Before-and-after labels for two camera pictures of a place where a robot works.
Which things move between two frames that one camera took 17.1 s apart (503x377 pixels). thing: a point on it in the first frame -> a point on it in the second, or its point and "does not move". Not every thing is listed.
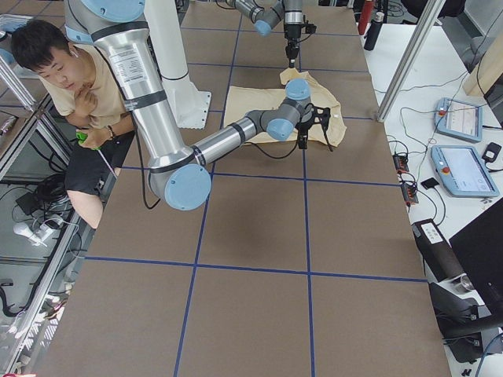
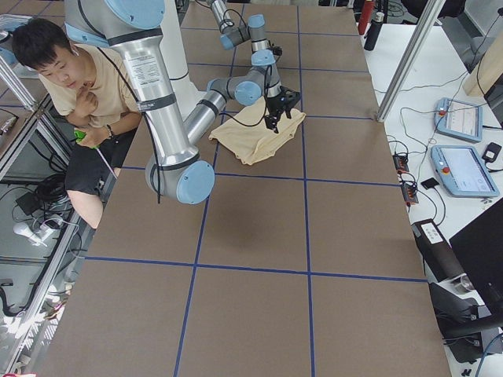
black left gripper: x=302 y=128 -> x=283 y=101
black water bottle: x=373 y=31 does not move
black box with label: x=442 y=261 does not move
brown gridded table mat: x=302 y=262 does not move
